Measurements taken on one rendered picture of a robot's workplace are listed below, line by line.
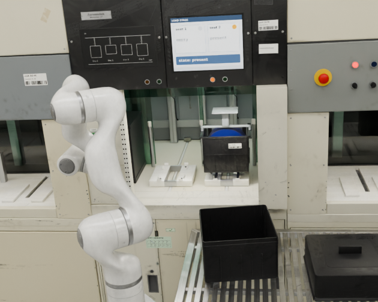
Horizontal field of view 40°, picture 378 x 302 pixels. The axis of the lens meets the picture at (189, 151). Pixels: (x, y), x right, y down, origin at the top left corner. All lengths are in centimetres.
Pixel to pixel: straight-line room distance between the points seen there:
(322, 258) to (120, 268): 74
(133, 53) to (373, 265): 121
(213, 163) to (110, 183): 96
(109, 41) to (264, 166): 81
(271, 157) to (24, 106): 107
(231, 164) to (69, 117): 107
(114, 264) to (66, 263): 102
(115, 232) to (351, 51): 114
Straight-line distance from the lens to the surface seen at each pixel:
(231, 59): 213
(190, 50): 214
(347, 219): 239
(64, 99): 160
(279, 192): 225
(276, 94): 211
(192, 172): 261
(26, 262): 272
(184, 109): 314
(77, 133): 190
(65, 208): 250
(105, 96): 162
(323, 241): 207
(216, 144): 244
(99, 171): 160
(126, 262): 167
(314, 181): 229
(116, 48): 219
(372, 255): 202
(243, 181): 250
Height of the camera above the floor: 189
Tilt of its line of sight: 20 degrees down
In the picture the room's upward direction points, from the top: 4 degrees counter-clockwise
